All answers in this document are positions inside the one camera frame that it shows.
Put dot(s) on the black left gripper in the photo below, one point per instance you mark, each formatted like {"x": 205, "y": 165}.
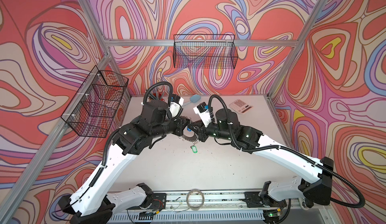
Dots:
{"x": 181, "y": 123}

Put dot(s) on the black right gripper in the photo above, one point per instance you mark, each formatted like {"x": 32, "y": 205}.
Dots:
{"x": 200, "y": 127}

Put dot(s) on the green tagged key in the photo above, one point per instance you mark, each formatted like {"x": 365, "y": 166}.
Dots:
{"x": 194, "y": 149}

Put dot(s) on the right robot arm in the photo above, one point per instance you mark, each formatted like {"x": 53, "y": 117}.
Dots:
{"x": 310, "y": 182}

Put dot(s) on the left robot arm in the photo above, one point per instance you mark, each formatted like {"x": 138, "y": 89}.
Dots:
{"x": 91, "y": 203}

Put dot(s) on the light blue spatula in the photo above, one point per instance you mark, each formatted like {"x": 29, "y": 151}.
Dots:
{"x": 193, "y": 99}

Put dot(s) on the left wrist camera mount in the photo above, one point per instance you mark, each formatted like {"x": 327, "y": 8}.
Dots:
{"x": 176, "y": 105}

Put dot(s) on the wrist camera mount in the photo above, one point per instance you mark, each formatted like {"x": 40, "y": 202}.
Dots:
{"x": 206, "y": 116}
{"x": 176, "y": 105}

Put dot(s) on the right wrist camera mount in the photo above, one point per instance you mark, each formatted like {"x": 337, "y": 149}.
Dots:
{"x": 206, "y": 116}

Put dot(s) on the black wire basket back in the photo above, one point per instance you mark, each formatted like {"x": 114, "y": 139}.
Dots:
{"x": 204, "y": 51}

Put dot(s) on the black wire basket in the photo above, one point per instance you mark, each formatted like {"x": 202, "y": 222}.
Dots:
{"x": 204, "y": 51}
{"x": 100, "y": 96}

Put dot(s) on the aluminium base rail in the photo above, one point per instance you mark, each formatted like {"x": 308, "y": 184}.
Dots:
{"x": 223, "y": 207}

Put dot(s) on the black wire basket left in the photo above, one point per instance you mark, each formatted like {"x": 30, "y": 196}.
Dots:
{"x": 100, "y": 96}

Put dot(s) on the aluminium frame post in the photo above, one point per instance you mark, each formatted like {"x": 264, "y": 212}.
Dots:
{"x": 107, "y": 60}

